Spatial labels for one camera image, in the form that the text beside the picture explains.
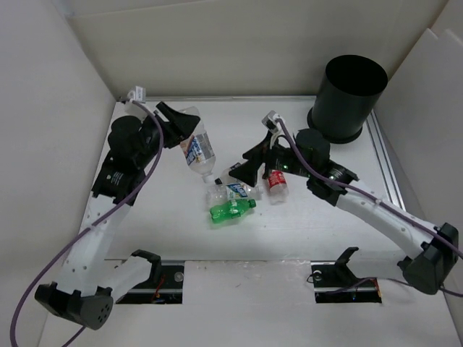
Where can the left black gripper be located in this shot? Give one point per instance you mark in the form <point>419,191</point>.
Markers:
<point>181,125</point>

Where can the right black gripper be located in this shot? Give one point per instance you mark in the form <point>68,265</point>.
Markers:
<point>248,171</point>

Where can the clear bottle black label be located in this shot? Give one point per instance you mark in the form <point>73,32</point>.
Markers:
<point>225,178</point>

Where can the clear bottle red blue label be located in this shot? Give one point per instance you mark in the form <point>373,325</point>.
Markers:
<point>199,154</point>

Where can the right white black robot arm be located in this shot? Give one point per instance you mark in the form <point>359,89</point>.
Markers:
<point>431,251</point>

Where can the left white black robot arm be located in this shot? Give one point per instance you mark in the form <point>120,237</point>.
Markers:
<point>81,294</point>

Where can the black cylindrical bin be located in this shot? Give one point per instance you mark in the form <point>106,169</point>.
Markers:
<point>350,88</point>

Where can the clear bottle blue white label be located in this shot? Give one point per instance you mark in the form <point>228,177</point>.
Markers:
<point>219,194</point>

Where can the green plastic bottle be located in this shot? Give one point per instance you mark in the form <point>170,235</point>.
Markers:
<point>231,210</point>

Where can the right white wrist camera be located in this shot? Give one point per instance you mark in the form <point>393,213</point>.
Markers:
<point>271,122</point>

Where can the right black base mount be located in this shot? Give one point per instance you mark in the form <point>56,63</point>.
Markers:
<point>334,283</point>

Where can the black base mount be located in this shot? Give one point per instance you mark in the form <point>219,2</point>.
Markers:
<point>167,289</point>
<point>334,283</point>

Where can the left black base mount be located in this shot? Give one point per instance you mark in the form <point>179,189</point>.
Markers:
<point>167,289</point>

